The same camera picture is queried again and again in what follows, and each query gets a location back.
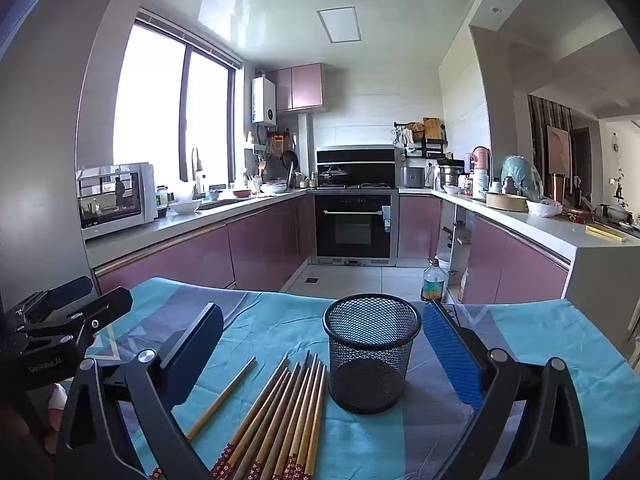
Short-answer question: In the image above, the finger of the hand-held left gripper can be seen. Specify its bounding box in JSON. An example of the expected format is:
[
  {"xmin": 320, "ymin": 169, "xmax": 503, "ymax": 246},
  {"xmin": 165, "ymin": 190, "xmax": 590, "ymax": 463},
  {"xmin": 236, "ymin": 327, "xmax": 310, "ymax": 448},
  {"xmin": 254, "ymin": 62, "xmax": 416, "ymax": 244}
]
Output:
[
  {"xmin": 15, "ymin": 287, "xmax": 133, "ymax": 350},
  {"xmin": 10, "ymin": 276, "xmax": 94, "ymax": 322}
]

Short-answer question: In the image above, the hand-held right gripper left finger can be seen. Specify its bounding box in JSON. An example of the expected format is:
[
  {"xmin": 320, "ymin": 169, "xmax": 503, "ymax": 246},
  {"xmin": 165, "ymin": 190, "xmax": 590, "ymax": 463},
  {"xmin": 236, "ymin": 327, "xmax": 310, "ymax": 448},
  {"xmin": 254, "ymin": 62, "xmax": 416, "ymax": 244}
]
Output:
[{"xmin": 55, "ymin": 301, "xmax": 225, "ymax": 480}]

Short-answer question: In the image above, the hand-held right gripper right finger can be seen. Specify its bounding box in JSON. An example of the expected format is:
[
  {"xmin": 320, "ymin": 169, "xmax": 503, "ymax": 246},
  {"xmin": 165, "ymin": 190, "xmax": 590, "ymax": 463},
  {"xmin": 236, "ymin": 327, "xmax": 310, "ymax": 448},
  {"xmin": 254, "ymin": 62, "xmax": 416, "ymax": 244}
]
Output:
[{"xmin": 422, "ymin": 300, "xmax": 591, "ymax": 480}]

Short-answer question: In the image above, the red-tipped wooden chopstick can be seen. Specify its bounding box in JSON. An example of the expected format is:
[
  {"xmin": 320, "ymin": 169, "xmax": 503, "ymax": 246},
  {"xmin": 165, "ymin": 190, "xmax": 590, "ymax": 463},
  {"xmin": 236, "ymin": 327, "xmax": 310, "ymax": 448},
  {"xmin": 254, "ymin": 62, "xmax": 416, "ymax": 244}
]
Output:
[{"xmin": 149, "ymin": 356, "xmax": 257, "ymax": 480}]

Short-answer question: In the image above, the black mesh cylinder holder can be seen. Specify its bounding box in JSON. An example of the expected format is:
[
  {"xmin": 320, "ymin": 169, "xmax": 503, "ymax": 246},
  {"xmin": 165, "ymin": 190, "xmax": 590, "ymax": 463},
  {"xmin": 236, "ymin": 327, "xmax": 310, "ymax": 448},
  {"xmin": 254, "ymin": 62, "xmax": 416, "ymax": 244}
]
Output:
[{"xmin": 322, "ymin": 293, "xmax": 422, "ymax": 415}]

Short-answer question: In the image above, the bunch of wooden chopsticks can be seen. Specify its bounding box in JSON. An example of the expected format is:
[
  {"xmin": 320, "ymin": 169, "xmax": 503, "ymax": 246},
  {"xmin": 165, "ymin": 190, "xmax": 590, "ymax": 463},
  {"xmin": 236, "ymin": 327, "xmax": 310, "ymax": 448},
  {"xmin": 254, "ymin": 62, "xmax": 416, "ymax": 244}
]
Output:
[{"xmin": 209, "ymin": 350, "xmax": 328, "ymax": 480}]

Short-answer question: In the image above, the cooking oil bottle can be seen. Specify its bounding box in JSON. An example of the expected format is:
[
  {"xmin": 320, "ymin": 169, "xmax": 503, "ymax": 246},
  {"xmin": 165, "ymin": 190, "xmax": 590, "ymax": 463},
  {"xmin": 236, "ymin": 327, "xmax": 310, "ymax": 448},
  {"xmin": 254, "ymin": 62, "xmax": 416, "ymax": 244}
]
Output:
[{"xmin": 421, "ymin": 258, "xmax": 447, "ymax": 302}]

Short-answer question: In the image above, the blue grey patterned tablecloth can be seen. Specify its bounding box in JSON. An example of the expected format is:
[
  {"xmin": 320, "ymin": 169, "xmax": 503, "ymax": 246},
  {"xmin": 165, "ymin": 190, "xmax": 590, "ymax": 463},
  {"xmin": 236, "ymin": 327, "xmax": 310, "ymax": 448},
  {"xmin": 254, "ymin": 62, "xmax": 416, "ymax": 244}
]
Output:
[{"xmin": 85, "ymin": 276, "xmax": 630, "ymax": 480}]

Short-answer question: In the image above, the pink base cabinet run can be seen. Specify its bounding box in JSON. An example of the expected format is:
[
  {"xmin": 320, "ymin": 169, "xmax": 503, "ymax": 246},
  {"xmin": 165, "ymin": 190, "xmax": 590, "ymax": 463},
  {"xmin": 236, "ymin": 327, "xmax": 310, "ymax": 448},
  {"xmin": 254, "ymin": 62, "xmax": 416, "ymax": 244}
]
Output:
[
  {"xmin": 86, "ymin": 191, "xmax": 317, "ymax": 297},
  {"xmin": 398, "ymin": 192, "xmax": 572, "ymax": 306}
]

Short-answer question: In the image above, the white microwave oven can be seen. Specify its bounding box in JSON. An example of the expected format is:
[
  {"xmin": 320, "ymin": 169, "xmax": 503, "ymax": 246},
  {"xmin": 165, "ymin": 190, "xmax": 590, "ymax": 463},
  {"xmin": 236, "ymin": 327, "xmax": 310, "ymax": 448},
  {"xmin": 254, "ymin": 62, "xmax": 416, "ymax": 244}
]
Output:
[{"xmin": 76, "ymin": 161, "xmax": 158, "ymax": 241}]

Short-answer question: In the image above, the black built-in oven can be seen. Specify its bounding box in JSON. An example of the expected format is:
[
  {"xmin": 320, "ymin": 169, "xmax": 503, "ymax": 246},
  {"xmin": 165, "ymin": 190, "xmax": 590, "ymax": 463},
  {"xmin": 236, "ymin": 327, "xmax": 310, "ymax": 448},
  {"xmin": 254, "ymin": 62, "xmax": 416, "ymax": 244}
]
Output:
[{"xmin": 314, "ymin": 193, "xmax": 399, "ymax": 260}]

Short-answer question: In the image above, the round beige steamer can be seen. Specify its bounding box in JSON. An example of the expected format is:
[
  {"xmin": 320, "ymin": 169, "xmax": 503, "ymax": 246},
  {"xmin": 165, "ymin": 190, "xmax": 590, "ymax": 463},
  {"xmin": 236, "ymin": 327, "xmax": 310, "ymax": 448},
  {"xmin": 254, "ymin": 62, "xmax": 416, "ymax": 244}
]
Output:
[{"xmin": 486, "ymin": 192, "xmax": 529, "ymax": 212}]

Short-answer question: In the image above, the white plastic bag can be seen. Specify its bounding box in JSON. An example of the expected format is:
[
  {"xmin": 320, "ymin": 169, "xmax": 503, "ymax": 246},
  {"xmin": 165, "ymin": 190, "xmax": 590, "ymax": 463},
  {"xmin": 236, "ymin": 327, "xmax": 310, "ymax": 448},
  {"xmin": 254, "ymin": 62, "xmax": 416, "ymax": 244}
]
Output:
[{"xmin": 526, "ymin": 198, "xmax": 563, "ymax": 218}]

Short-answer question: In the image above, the stainless steel pot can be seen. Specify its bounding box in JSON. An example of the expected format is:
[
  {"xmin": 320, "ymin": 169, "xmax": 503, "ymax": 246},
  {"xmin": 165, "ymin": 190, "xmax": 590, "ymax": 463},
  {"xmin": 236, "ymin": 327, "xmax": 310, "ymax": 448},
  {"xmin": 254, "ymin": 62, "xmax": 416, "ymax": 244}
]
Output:
[{"xmin": 436, "ymin": 159, "xmax": 466, "ymax": 192}]

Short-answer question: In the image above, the grey rice cooker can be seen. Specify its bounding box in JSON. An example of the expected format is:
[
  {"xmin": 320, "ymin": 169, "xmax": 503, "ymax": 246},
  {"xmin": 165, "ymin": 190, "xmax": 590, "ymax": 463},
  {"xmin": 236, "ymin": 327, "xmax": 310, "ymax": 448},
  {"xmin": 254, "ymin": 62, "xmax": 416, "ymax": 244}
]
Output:
[{"xmin": 400, "ymin": 165, "xmax": 427, "ymax": 190}]

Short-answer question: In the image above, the green plastic covered appliance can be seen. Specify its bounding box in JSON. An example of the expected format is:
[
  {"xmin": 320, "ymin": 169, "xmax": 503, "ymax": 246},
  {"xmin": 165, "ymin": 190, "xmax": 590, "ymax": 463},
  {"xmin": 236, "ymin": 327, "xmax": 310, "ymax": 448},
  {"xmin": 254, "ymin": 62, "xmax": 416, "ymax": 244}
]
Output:
[{"xmin": 501, "ymin": 155, "xmax": 543, "ymax": 204}]

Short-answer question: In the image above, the pink thermos jug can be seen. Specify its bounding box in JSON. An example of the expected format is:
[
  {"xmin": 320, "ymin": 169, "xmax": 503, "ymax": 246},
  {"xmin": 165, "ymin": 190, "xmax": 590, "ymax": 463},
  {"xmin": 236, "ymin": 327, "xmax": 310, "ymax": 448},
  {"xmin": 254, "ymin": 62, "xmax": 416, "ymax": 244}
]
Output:
[{"xmin": 472, "ymin": 146, "xmax": 492, "ymax": 181}]

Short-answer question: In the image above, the flat yellow box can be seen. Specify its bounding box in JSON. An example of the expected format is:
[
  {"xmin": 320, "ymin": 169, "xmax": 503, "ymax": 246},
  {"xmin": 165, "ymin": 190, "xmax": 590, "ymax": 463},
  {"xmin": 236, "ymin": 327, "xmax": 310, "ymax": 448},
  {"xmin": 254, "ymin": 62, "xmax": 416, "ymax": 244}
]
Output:
[{"xmin": 586, "ymin": 224, "xmax": 627, "ymax": 244}]

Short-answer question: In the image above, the kitchen window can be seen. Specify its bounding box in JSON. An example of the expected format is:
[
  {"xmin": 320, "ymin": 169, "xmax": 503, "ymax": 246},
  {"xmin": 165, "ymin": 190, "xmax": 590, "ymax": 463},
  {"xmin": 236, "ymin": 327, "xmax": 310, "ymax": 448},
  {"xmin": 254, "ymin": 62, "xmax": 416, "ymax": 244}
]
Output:
[{"xmin": 114, "ymin": 10, "xmax": 244, "ymax": 186}]

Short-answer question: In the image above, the black range hood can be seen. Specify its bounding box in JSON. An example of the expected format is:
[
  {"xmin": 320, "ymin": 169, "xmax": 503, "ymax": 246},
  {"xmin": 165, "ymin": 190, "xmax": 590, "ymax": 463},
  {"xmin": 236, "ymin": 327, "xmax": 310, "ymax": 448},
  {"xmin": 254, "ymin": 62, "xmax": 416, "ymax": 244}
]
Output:
[{"xmin": 316, "ymin": 145, "xmax": 399, "ymax": 186}]

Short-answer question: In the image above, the black lidded wok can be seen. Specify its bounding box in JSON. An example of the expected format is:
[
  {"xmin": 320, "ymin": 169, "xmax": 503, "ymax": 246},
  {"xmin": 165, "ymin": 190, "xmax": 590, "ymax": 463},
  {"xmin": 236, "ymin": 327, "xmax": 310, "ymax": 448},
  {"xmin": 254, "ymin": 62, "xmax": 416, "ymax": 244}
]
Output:
[{"xmin": 318, "ymin": 165, "xmax": 351, "ymax": 187}]

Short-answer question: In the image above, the white water heater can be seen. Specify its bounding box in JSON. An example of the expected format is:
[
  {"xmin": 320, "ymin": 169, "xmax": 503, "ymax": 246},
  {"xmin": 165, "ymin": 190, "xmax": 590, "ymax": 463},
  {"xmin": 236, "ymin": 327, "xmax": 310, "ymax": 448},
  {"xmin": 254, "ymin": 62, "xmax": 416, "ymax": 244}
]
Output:
[{"xmin": 251, "ymin": 76, "xmax": 277, "ymax": 127}]

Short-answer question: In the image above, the ceiling light panel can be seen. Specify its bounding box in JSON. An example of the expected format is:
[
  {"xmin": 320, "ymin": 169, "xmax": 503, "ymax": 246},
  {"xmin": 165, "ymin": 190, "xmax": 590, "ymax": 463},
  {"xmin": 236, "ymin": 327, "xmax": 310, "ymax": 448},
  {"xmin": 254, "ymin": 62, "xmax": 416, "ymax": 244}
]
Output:
[{"xmin": 316, "ymin": 7, "xmax": 362, "ymax": 43}]

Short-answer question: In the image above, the black wall rack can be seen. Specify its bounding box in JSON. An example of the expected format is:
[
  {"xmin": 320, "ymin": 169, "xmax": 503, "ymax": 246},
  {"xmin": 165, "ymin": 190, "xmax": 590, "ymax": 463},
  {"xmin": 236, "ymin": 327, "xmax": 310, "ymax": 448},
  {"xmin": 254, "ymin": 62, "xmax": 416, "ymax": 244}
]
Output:
[{"xmin": 392, "ymin": 117, "xmax": 449, "ymax": 158}]

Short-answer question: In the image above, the pink wall picture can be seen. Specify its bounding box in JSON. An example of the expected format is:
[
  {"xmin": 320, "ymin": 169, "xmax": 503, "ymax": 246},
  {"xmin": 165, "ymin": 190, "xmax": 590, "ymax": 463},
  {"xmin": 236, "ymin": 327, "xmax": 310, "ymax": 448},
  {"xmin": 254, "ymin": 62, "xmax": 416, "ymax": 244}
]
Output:
[{"xmin": 545, "ymin": 125, "xmax": 571, "ymax": 173}]

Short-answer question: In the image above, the pink wall cabinet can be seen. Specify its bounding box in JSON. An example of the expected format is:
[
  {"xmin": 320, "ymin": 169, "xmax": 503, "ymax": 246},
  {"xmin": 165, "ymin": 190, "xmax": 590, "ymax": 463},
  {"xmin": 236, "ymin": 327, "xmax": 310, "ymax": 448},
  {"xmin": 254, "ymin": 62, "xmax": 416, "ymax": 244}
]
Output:
[{"xmin": 265, "ymin": 63, "xmax": 328, "ymax": 113}]

